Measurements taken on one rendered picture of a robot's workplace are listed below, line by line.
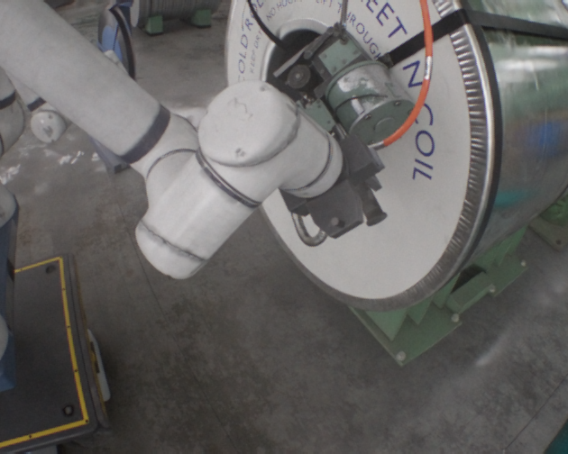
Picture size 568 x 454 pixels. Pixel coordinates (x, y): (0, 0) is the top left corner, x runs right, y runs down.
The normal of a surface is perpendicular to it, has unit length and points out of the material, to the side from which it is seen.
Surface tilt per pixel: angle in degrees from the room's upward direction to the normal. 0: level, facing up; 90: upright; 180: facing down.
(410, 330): 0
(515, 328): 0
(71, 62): 74
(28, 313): 0
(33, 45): 82
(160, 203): 46
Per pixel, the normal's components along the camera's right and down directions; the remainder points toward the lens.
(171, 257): 0.11, 0.47
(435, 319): 0.05, -0.76
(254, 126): -0.34, -0.11
